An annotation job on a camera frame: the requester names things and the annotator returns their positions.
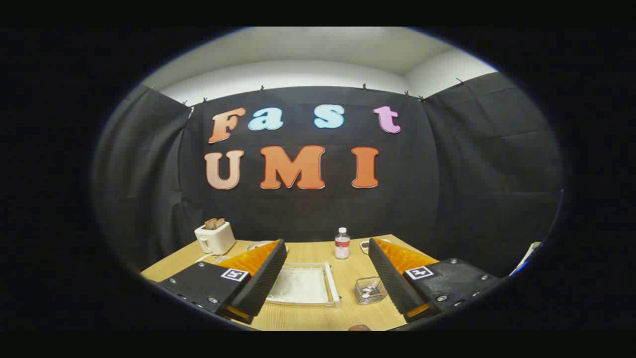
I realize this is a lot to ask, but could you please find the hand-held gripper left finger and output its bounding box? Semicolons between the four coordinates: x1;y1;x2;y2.
158;239;288;325

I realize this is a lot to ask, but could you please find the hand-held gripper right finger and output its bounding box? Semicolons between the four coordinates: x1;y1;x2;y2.
368;237;499;323

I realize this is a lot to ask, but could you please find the metal wire basket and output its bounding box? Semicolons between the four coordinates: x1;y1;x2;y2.
354;276;388;305

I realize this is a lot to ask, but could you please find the white dish rack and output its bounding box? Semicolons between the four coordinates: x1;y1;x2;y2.
265;262;342;309

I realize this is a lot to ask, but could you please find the white round dish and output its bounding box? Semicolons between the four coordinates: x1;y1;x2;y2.
247;241;289;252

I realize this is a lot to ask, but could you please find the white compartment tray with beans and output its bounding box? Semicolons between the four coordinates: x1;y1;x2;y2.
359;239;392;254

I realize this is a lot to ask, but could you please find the clear bottle with red label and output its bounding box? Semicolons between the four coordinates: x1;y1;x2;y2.
334;227;351;260

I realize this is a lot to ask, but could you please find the white toaster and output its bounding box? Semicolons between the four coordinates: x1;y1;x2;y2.
194;221;236;256

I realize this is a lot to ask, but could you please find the black backdrop cloth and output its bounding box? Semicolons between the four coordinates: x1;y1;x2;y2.
92;85;564;279

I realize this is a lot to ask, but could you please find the computer monitor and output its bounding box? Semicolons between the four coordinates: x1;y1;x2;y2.
511;242;542;277

